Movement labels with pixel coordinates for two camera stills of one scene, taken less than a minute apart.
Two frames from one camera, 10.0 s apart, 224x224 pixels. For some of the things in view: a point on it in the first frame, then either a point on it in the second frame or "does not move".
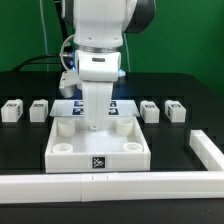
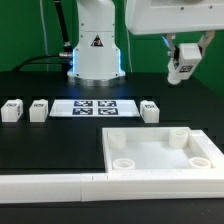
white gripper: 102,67 -> 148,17
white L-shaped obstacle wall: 103,186 does not move
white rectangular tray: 72,147 -> 152,149
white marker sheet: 119,108 does not move
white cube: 149,112 does not move
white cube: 175,111 -> 189,56
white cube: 39,111 does not move
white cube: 12,110 does not move
